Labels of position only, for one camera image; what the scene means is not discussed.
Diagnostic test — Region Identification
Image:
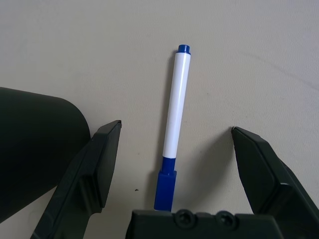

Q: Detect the white marker blue eraser cap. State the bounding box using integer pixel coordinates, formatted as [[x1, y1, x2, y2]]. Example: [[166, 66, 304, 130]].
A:
[[154, 44, 192, 212]]

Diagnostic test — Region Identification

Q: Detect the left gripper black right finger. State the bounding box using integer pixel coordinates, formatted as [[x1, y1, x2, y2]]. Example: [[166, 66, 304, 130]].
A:
[[231, 126, 319, 239]]

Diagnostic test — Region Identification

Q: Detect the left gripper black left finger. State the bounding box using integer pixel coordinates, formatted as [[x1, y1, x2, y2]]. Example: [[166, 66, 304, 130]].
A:
[[31, 119, 123, 239]]

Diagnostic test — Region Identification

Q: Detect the black plastic cup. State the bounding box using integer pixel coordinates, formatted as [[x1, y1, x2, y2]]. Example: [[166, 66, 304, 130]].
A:
[[0, 86, 90, 220]]

